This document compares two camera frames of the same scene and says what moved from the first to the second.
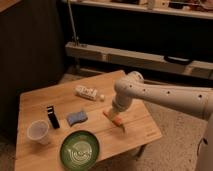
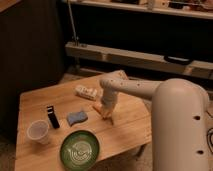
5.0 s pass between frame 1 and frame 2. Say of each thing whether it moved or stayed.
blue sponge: stayed
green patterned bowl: stayed
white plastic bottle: stayed
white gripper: moved
